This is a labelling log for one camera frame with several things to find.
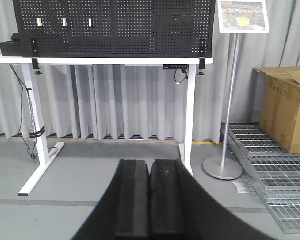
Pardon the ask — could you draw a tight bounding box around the white red toggle switch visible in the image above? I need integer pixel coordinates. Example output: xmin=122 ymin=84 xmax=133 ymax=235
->
xmin=88 ymin=18 xmax=92 ymax=28

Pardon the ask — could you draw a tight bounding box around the left black pegboard clamp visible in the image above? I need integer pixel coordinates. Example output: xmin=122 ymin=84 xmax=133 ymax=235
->
xmin=31 ymin=39 xmax=42 ymax=75

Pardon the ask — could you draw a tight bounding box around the right black pegboard clamp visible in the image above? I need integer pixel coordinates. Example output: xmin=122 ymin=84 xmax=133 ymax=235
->
xmin=197 ymin=39 xmax=206 ymax=76

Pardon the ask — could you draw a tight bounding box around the black cable at desk leg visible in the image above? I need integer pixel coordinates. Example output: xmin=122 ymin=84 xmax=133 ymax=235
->
xmin=9 ymin=63 xmax=58 ymax=161

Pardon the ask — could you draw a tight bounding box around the sign stand with picture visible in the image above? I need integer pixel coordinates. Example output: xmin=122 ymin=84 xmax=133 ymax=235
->
xmin=202 ymin=0 xmax=270 ymax=181

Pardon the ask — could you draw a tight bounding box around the white toggle switch left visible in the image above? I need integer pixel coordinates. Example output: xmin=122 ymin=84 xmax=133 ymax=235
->
xmin=36 ymin=18 xmax=43 ymax=27

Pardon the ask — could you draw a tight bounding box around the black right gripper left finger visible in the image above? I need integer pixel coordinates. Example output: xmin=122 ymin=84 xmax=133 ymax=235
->
xmin=73 ymin=159 xmax=150 ymax=240

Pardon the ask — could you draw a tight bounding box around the white green toggle switch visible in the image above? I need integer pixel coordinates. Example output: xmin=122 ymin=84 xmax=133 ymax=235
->
xmin=62 ymin=18 xmax=68 ymax=27

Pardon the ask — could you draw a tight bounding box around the black perforated pegboard panel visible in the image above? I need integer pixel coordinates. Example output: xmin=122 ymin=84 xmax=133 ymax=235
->
xmin=13 ymin=0 xmax=216 ymax=58

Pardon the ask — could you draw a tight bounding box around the black pegboard clamp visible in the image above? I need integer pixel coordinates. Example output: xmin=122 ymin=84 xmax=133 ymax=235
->
xmin=31 ymin=39 xmax=42 ymax=75
xmin=197 ymin=39 xmax=206 ymax=76

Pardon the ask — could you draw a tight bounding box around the white standing desk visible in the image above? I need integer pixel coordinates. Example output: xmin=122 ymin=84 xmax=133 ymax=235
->
xmin=0 ymin=55 xmax=214 ymax=197

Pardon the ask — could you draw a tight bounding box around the metal floor grating stack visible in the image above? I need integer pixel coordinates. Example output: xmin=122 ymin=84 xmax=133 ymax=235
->
xmin=227 ymin=123 xmax=300 ymax=234

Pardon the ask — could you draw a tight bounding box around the black tray on desk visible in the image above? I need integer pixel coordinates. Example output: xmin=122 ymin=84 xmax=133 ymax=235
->
xmin=0 ymin=32 xmax=22 ymax=57

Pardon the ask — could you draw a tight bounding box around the brown cardboard box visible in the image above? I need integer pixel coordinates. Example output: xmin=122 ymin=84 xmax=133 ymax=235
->
xmin=255 ymin=66 xmax=300 ymax=154

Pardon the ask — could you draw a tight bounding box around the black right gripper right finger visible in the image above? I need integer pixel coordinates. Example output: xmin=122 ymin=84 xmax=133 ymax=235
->
xmin=150 ymin=159 xmax=271 ymax=240

